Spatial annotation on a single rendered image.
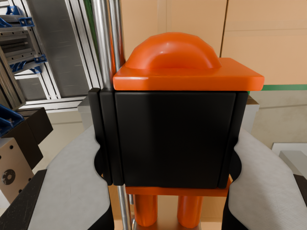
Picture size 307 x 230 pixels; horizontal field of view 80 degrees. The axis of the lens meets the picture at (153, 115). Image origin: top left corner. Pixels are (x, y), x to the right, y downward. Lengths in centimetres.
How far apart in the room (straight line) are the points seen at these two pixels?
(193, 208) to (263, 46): 70
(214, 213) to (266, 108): 121
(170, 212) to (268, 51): 71
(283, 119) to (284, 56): 91
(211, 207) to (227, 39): 55
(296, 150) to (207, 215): 151
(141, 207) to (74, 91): 110
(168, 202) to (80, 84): 106
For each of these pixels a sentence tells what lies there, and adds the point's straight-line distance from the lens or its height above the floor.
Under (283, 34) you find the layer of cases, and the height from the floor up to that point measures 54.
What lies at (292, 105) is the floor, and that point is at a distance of 167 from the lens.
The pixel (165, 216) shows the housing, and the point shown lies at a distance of 20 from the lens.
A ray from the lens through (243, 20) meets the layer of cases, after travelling 76.
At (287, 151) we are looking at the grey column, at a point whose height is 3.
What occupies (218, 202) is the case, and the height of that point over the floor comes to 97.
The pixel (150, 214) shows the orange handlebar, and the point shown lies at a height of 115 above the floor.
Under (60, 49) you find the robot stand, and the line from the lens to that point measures 119.
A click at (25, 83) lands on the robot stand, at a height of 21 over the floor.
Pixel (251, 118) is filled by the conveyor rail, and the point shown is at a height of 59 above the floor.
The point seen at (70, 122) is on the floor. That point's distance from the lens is 162.
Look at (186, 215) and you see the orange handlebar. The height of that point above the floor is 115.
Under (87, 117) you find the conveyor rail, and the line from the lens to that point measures 81.
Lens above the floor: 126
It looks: 63 degrees down
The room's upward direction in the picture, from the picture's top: 175 degrees counter-clockwise
